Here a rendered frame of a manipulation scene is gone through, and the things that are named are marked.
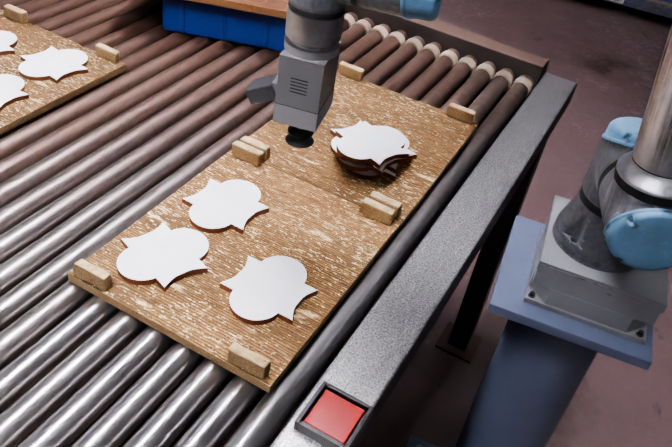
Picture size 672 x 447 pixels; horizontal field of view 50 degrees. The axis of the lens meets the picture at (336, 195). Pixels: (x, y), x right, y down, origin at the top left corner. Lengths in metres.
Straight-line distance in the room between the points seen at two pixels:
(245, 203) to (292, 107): 0.27
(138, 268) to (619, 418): 1.67
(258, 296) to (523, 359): 0.56
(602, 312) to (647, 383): 1.29
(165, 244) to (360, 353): 0.34
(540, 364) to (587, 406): 1.00
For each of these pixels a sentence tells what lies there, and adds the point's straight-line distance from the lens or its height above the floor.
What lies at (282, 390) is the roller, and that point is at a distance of 0.99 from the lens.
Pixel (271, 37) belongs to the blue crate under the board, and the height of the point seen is 0.95.
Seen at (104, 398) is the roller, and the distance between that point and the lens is 0.99.
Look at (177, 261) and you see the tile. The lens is 1.10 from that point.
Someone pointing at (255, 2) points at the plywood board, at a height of 1.04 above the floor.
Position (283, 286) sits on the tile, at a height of 0.95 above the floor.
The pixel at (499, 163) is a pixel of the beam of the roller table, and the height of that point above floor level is 0.92.
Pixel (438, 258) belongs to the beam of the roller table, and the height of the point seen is 0.91.
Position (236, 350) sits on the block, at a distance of 0.97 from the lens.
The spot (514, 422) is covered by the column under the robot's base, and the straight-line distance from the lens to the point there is 1.52.
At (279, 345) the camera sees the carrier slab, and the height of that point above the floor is 0.94.
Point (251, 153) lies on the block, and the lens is 1.31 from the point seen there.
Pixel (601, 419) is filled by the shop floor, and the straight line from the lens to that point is 2.37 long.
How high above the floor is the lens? 1.71
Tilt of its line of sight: 37 degrees down
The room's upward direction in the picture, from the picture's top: 10 degrees clockwise
